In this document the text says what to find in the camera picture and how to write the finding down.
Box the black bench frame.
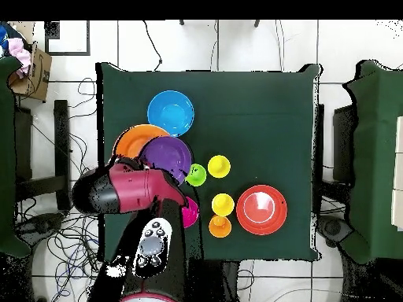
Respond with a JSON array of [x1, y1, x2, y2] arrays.
[[13, 99, 72, 212]]

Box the large orange bowl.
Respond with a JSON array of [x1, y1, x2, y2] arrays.
[[113, 123, 171, 160]]

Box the tangled black cables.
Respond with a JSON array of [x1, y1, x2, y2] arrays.
[[15, 78, 106, 302]]

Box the white box stack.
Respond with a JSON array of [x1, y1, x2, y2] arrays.
[[390, 116, 403, 232]]

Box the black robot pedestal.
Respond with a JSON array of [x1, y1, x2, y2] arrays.
[[188, 260, 240, 302]]

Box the pink cloth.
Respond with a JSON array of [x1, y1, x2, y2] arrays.
[[7, 37, 32, 78]]

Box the blue bowl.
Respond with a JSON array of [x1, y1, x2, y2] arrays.
[[146, 90, 195, 138]]

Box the dark green tablecloth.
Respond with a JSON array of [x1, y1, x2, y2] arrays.
[[95, 62, 322, 263]]

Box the green cloth covered table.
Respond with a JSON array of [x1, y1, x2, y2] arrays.
[[342, 59, 403, 263], [0, 56, 31, 259]]

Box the black floor cable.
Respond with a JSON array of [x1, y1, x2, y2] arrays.
[[142, 20, 163, 72]]

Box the red bowl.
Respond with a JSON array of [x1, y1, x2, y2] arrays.
[[235, 184, 288, 236]]

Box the yellow cup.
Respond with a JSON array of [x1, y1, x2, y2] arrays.
[[211, 193, 235, 217], [207, 154, 231, 179]]

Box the small pink bowl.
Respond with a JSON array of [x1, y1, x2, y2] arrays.
[[181, 196, 201, 229]]

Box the orange cup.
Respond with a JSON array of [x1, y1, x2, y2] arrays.
[[208, 214, 232, 239]]

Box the purple bowl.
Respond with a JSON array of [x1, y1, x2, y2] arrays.
[[139, 135, 194, 186]]

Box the green cup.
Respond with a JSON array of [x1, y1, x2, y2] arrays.
[[185, 163, 208, 187]]

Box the black framed white board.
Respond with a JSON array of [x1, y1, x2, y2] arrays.
[[44, 20, 91, 57]]

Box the cardboard box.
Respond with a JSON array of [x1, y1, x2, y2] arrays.
[[7, 46, 53, 102]]

